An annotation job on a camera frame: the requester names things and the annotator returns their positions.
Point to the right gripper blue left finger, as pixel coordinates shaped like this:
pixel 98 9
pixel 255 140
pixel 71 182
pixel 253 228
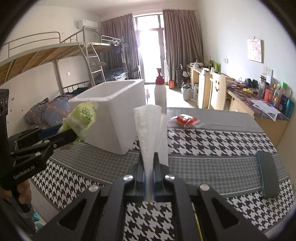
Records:
pixel 98 213

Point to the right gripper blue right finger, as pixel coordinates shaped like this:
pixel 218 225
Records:
pixel 199 212

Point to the green tissue pack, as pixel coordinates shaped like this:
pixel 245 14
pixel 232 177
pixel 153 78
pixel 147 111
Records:
pixel 81 119

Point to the white paper towel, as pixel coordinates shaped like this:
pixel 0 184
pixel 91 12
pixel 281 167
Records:
pixel 152 132

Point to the person's left hand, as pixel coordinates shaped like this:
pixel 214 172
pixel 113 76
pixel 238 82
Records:
pixel 25 194

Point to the blue patterned quilt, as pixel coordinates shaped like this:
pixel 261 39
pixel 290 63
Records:
pixel 53 112

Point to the houndstooth tablecloth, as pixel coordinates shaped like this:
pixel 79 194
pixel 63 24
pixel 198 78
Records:
pixel 220 152

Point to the dark smartphone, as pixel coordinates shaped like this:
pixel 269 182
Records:
pixel 268 174

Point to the white foam box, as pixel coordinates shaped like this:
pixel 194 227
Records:
pixel 114 130

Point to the red snack wrapper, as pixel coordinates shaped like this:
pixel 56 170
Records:
pixel 185 121

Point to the metal bunk bed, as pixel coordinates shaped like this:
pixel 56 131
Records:
pixel 34 50

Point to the wooden smiley chair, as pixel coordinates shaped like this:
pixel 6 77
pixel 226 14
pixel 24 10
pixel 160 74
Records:
pixel 218 92

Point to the white waste bin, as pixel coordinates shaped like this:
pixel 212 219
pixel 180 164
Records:
pixel 187 93

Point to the blue liquid bottle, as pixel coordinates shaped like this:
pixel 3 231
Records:
pixel 147 96

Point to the wooden desk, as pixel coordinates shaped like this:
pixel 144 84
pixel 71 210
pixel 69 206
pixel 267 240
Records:
pixel 239 101

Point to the papers on desk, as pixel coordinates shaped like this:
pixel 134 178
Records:
pixel 270 111

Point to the white red-capped squeeze bottle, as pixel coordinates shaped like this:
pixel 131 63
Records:
pixel 160 95

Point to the orange bag on floor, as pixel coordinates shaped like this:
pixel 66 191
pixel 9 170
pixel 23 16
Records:
pixel 171 84

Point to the white air conditioner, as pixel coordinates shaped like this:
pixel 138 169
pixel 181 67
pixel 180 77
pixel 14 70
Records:
pixel 87 24

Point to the teal bottle on desk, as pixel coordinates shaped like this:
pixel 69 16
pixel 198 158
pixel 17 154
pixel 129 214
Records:
pixel 289 108

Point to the brown curtain left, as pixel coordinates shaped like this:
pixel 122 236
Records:
pixel 124 50

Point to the brown curtain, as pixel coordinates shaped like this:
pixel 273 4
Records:
pixel 124 50
pixel 183 37

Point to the brown curtain right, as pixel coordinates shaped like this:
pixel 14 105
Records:
pixel 183 37

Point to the wall picture canvas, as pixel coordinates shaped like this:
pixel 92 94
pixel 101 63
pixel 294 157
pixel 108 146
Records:
pixel 255 50

